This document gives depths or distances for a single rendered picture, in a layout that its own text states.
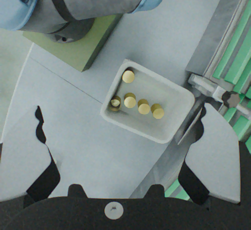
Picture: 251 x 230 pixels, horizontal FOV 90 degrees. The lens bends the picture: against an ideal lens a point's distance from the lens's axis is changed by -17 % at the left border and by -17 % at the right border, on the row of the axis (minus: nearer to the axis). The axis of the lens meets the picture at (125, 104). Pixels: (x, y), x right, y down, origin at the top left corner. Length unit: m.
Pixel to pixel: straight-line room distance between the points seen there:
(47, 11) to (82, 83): 0.31
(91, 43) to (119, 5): 0.20
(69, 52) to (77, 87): 0.14
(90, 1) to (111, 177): 0.62
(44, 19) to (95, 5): 0.07
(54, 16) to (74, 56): 0.20
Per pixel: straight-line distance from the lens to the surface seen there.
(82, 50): 0.41
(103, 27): 0.40
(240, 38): 0.39
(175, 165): 0.50
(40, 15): 0.23
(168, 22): 0.49
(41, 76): 0.55
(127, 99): 0.42
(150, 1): 0.21
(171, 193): 0.52
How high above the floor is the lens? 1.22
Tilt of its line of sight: 71 degrees down
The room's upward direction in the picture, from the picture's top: 177 degrees counter-clockwise
